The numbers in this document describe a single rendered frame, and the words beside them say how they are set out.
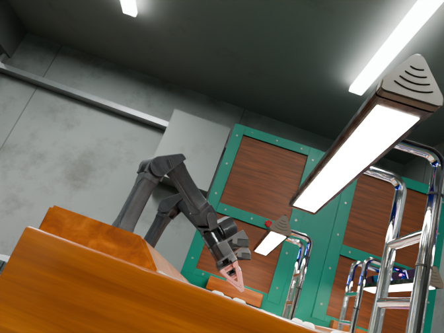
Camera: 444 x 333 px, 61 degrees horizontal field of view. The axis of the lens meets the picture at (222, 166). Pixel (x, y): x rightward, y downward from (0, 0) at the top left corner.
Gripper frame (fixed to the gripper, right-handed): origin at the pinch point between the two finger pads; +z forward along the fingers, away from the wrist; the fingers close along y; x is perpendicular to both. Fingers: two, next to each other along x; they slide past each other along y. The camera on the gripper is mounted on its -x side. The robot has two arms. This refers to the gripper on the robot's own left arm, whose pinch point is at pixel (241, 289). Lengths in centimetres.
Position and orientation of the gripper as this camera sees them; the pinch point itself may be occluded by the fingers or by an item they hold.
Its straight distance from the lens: 160.9
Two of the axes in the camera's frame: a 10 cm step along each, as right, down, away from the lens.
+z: 5.0, 8.2, -2.9
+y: -0.1, 3.4, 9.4
